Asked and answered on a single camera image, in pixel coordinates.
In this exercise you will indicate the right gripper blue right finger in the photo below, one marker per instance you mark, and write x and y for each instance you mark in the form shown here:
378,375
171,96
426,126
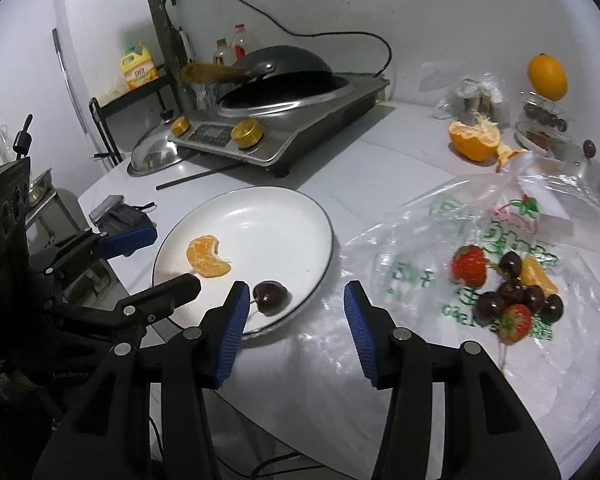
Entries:
396,359

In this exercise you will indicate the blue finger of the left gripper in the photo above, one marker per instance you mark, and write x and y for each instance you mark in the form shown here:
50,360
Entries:
125,244
162,300

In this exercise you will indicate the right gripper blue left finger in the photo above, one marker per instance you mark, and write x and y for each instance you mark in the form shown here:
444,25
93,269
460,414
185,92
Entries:
200,357

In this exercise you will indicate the red strawberry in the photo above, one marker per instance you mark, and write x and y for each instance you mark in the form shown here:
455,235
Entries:
469,266
515,324

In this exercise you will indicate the black wallet with phone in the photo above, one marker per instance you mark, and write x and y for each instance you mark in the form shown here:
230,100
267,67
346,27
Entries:
115,217

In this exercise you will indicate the black chopstick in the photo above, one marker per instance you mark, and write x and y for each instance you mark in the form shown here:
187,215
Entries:
200,175

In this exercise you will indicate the orange segment on plate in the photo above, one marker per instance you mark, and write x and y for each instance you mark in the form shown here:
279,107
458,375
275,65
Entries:
202,255

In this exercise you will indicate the black metal rack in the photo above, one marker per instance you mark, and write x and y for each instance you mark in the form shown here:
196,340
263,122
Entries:
101,113

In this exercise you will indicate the dark cherry on plate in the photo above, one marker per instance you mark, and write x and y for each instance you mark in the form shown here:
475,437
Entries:
270,297

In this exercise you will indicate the steel pot lid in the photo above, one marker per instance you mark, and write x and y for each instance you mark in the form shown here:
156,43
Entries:
156,149

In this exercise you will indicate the white round plate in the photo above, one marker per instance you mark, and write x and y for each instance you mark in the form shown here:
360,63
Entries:
264,234

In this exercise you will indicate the clear printed plastic bag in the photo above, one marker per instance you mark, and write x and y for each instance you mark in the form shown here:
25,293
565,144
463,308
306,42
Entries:
533,207

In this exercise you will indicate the orange segment on bag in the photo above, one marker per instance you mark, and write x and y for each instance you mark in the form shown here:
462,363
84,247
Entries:
532,273

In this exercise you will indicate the yellow detergent bottle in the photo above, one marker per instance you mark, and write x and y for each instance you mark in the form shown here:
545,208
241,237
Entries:
138,67

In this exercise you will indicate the silver induction cooker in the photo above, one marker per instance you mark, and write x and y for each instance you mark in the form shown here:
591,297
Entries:
274,136

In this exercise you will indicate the black umbrella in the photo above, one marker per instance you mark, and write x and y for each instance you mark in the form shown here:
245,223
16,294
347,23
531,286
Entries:
178,52

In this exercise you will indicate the oil bottle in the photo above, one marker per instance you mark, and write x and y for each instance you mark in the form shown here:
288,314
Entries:
223,54

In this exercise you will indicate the red cap bottle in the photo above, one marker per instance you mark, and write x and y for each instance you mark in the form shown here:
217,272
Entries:
242,43

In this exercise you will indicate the peeled half orange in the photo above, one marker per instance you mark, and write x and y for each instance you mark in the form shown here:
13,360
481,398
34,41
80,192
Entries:
478,142

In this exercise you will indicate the orange peel piece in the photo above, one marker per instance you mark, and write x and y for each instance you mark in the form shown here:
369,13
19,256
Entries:
503,153

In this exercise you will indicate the clear fruit container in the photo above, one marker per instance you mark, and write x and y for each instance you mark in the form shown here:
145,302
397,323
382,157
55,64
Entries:
541,123

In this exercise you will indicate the steel cup in bag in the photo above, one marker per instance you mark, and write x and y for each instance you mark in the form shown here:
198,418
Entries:
483,95

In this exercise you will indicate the whole orange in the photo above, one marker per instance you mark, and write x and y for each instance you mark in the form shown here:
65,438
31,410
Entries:
547,77

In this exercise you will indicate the black wok wooden handle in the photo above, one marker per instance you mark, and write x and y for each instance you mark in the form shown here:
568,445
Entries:
290,69

